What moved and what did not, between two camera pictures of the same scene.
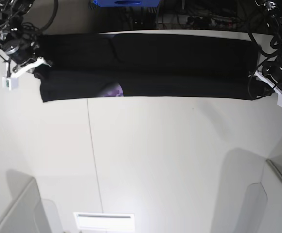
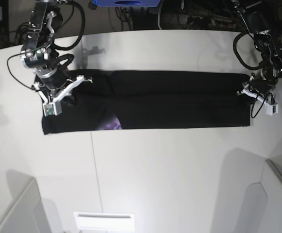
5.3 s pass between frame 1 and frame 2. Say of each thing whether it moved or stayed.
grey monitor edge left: stayed
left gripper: moved
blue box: stayed
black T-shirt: moved
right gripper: moved
